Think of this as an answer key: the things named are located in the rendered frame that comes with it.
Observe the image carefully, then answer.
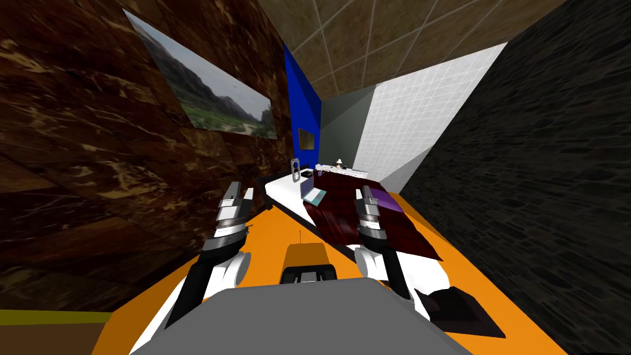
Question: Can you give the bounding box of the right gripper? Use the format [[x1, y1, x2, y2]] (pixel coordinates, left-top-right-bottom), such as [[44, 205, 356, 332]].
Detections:
[[355, 185, 381, 222]]

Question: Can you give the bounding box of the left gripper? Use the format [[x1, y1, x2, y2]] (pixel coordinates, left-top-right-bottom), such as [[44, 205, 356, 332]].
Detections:
[[216, 181, 255, 223]]

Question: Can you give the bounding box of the purple pillow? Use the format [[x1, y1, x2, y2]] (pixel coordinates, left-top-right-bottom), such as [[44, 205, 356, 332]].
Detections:
[[369, 187, 405, 214]]

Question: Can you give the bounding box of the white shelf with lamp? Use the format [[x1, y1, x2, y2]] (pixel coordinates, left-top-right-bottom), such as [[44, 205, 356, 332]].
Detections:
[[315, 158, 370, 180]]

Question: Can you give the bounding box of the white bed with dark red blanket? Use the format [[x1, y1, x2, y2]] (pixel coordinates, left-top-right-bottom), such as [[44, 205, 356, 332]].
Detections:
[[256, 167, 507, 340]]

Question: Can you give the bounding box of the teal open laptop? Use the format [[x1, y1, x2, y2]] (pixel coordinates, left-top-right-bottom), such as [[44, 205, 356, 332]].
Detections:
[[300, 177, 327, 208]]

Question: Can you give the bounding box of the orange box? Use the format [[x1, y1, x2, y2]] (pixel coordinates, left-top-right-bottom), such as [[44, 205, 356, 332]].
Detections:
[[280, 242, 330, 272]]

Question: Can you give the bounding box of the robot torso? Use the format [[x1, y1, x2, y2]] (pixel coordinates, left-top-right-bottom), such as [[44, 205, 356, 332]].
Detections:
[[129, 264, 475, 355]]

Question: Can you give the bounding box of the small brown wall picture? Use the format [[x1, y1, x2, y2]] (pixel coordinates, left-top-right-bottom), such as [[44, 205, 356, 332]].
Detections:
[[298, 128, 317, 152]]

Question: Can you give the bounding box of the mountain landscape wall picture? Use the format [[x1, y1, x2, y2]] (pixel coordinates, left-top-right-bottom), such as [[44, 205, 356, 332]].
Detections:
[[123, 9, 279, 141]]

